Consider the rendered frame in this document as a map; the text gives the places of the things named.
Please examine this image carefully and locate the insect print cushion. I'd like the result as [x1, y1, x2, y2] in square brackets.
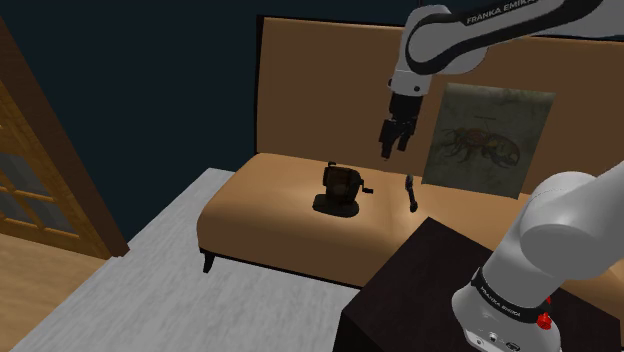
[420, 81, 557, 201]

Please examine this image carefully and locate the black crank pencil sharpener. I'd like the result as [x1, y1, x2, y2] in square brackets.
[311, 161, 376, 219]

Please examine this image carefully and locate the black pen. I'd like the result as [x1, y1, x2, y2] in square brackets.
[403, 173, 420, 214]

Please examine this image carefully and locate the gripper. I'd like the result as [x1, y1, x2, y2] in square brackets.
[378, 91, 424, 161]

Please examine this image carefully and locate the tan sofa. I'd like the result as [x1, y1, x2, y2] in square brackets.
[196, 14, 624, 324]

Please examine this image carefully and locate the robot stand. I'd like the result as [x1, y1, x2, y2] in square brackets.
[332, 216, 624, 352]

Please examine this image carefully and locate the grey rug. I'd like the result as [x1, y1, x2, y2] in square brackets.
[9, 167, 363, 352]

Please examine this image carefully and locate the wooden glazed door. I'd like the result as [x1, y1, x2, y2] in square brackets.
[0, 16, 131, 261]

